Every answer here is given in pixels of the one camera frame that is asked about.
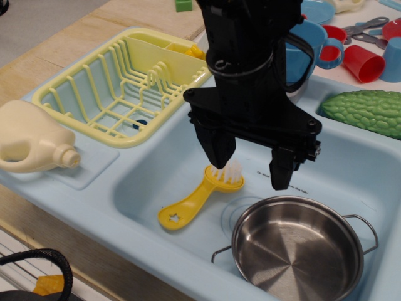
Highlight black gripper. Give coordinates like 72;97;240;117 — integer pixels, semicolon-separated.
184;46;322;191

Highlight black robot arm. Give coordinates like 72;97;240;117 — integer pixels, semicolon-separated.
184;1;322;190

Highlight light blue toy sink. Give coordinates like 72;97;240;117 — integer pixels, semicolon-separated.
1;105;400;300

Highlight stainless steel pot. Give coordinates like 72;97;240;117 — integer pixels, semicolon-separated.
211;196;381;300

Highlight yellow item in rack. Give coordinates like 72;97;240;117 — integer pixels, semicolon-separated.
184;44;206;60

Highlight pale yellow drying rack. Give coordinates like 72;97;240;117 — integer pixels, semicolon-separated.
31;28;211;148

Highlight yellow dish brush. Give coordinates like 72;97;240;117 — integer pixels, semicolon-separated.
157;160;245;231

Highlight large blue cup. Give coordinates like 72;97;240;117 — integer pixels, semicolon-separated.
286;21;344;84

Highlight green bitter gourd toy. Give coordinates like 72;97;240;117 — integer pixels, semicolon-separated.
321;90;400;140

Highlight red cup lying down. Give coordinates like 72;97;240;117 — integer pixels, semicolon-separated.
343;45;386;83

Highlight small red cup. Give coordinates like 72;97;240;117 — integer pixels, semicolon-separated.
322;24;347;45

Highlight blue plate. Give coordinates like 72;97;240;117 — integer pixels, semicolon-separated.
301;0;336;24

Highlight grey toy fork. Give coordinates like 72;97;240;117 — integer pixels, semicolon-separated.
343;17;390;36

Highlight green block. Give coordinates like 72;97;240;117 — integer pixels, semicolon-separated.
175;0;193;13

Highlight grey toy spoon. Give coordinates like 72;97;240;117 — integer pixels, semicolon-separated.
352;33;388;50

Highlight light blue cup right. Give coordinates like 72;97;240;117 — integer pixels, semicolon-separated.
380;37;401;83

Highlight cream toy item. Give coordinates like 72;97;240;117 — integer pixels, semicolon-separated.
332;0;365;13

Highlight red bowl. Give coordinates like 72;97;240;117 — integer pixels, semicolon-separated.
382;18;401;41

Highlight cream plastic jug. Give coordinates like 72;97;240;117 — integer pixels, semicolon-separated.
1;100;81;173

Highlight yellow object bottom left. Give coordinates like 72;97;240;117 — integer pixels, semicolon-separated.
33;275;65;296

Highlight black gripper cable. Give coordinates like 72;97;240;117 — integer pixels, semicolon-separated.
283;31;316;94

